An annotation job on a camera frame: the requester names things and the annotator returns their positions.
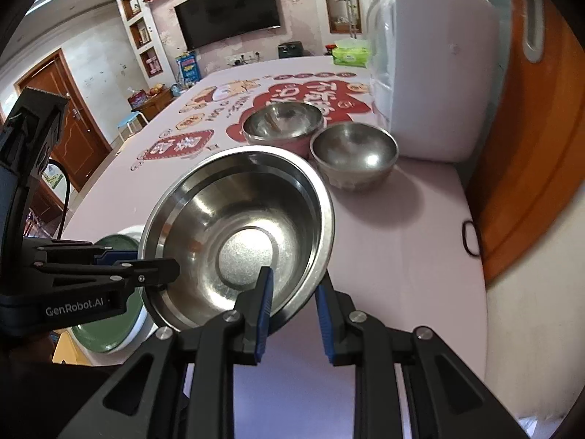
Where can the pink steel bowl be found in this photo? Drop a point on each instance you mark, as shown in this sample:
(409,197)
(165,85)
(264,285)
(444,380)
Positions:
(283,119)

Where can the printed lilac tablecloth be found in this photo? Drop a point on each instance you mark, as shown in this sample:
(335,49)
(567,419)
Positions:
(411,247)

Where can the green plate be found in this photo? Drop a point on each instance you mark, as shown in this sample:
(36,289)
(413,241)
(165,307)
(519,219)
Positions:
(109,334)

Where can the wooden framed wall niche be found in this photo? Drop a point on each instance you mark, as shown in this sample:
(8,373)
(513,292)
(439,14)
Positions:
(340,0)

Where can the wooden side cabinet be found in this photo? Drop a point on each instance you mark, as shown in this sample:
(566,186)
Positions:
(157,103)

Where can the black wall television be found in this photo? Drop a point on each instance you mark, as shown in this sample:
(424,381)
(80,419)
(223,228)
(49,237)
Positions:
(228,9)

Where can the white countertop dish cabinet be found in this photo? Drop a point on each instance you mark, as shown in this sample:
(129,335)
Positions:
(438,68)

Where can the white wall niche shelving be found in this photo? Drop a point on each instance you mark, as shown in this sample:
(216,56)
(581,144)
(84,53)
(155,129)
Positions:
(151,61)

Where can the small black appliance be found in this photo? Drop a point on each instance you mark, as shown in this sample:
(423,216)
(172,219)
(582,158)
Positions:
(289,50)

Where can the brown wooden door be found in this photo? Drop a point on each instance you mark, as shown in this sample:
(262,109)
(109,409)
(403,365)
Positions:
(77,128)

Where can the orange wooden sliding door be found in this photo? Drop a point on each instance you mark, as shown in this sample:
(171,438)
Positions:
(525,146)

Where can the red printed box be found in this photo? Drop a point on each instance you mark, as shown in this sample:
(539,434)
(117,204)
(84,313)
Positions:
(137,98)

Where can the blue and white stool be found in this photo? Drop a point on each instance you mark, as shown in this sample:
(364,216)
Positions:
(130,119)

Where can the green tissue pack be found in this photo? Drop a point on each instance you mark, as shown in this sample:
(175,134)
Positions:
(349,55)

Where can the large steel bowl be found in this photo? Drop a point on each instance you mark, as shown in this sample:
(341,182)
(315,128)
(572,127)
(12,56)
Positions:
(219,210)

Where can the blue printed box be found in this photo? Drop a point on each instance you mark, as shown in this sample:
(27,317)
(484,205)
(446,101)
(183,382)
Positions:
(188,68)

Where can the large plain white plate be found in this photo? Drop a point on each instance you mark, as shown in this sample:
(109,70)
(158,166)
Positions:
(132,346)

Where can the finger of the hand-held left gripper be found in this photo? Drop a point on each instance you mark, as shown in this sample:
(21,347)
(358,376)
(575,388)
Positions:
(151,272)
(114,256)

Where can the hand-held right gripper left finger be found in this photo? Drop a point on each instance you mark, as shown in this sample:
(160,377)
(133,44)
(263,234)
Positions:
(264,311)

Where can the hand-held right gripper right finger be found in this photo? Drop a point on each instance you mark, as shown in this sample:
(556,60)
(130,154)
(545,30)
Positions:
(325,320)

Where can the red container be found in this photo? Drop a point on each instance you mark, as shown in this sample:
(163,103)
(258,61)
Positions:
(331,49)

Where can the small steel bowl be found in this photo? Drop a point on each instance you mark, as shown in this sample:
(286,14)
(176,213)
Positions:
(352,151)

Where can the colourful wall chart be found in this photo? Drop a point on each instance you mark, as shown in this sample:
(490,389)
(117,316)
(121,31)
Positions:
(54,177)

